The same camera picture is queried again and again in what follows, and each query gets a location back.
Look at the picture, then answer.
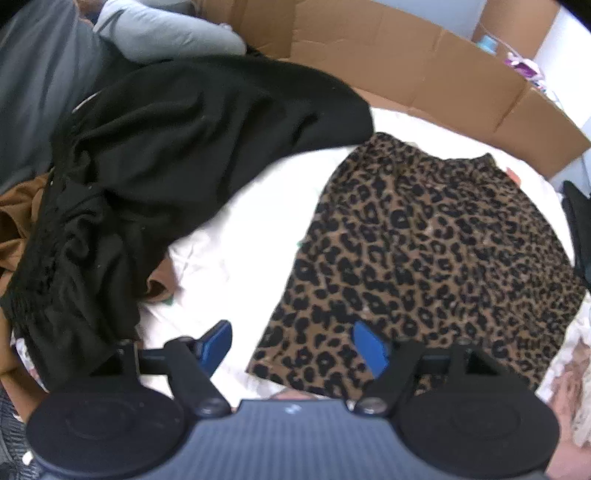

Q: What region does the black clothes pile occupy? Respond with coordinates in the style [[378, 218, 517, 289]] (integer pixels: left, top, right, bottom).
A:
[[561, 180, 591, 283]]

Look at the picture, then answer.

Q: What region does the leopard print skirt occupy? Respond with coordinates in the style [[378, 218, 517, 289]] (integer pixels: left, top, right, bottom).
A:
[[245, 131, 589, 403]]

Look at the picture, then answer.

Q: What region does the brown garment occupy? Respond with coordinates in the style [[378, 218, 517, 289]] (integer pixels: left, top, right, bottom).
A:
[[0, 171, 179, 393]]

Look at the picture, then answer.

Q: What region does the person in grey sleeves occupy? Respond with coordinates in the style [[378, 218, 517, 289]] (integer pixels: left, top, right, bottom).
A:
[[92, 0, 247, 64]]

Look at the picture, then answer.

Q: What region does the white printed blanket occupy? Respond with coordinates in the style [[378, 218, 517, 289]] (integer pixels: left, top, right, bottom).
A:
[[134, 106, 580, 416]]

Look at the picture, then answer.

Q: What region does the open cardboard box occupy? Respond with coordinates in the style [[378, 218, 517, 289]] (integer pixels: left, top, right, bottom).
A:
[[471, 0, 565, 61]]

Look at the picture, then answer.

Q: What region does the purple packet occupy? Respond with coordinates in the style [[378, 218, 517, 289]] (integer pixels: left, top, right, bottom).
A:
[[505, 52, 542, 80]]

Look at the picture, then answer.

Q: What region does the dark grey garment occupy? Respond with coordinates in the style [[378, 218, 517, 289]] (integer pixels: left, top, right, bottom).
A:
[[0, 0, 144, 197]]

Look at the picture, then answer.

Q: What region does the white lace cloth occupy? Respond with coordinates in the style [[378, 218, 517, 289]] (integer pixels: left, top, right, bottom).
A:
[[538, 295, 591, 448]]

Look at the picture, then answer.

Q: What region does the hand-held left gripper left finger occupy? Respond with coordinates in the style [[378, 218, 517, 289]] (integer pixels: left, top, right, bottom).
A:
[[95, 319, 233, 419]]

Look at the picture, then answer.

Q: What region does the black garment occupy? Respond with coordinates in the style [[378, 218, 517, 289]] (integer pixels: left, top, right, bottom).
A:
[[0, 58, 375, 393]]

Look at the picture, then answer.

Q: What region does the brown cardboard panel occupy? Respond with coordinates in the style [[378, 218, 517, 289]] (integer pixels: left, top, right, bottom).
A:
[[191, 0, 591, 181]]

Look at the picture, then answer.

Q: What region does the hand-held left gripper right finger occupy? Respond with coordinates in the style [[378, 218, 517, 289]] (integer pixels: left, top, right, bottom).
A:
[[353, 320, 508, 417]]

